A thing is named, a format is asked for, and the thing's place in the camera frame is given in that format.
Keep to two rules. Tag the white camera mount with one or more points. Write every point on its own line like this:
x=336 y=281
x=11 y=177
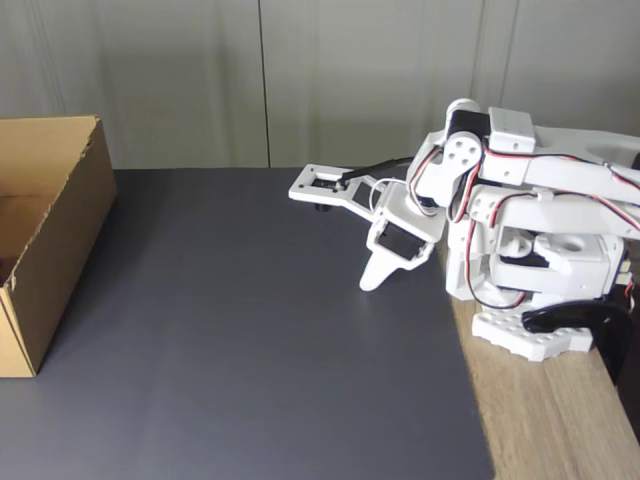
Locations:
x=302 y=187

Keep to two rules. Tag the black table clamp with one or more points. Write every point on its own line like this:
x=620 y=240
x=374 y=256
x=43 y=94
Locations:
x=610 y=330

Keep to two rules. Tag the brown cardboard box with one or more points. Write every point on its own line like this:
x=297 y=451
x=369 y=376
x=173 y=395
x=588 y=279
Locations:
x=65 y=240

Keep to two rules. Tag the dark grey table mat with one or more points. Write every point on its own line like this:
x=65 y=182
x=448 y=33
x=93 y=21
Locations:
x=250 y=350

